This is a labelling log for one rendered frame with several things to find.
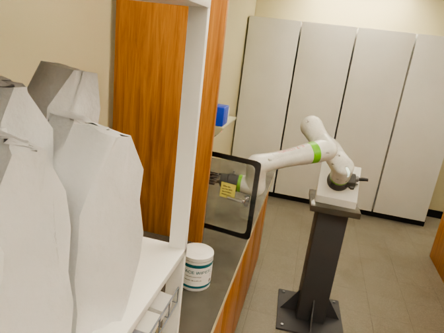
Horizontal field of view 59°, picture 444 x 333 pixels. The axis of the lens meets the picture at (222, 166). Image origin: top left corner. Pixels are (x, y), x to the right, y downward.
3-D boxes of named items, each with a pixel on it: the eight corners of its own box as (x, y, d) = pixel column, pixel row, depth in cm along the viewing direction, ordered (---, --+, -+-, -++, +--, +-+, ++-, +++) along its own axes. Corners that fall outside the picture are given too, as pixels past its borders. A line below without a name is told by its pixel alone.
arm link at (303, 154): (312, 168, 209) (299, 158, 217) (315, 149, 203) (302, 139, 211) (252, 182, 195) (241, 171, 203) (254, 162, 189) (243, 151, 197)
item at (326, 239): (337, 302, 318) (363, 199, 290) (344, 344, 273) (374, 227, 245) (278, 289, 324) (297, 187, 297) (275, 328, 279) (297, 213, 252)
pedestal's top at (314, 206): (353, 201, 284) (354, 196, 283) (359, 219, 254) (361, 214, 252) (308, 193, 288) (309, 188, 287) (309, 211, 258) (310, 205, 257)
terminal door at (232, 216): (193, 223, 201) (201, 148, 189) (250, 240, 192) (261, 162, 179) (192, 224, 201) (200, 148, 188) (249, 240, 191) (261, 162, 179)
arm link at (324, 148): (324, 145, 225) (333, 131, 215) (335, 162, 219) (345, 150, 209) (297, 150, 218) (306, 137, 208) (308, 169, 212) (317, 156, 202)
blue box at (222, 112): (201, 123, 186) (203, 104, 183) (207, 119, 195) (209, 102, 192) (222, 127, 184) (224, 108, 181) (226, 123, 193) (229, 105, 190)
